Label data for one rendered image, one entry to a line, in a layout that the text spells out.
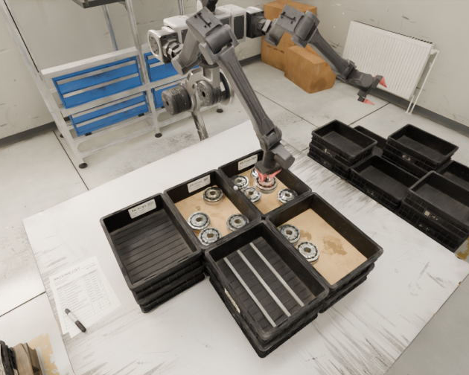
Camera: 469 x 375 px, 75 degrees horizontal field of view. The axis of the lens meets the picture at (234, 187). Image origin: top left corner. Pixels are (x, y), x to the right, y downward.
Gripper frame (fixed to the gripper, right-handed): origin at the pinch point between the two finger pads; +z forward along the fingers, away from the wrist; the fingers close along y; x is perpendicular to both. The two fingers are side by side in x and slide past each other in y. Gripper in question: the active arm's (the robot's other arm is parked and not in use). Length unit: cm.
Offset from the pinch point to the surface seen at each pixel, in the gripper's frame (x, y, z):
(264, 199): 3.5, 5.1, 22.0
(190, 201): 22.4, -27.2, 24.3
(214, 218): 6.4, -22.3, 22.6
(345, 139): 44, 119, 59
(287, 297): -42.8, -17.1, 17.8
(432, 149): 0, 167, 54
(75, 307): 3, -90, 36
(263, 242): -17.2, -10.5, 20.3
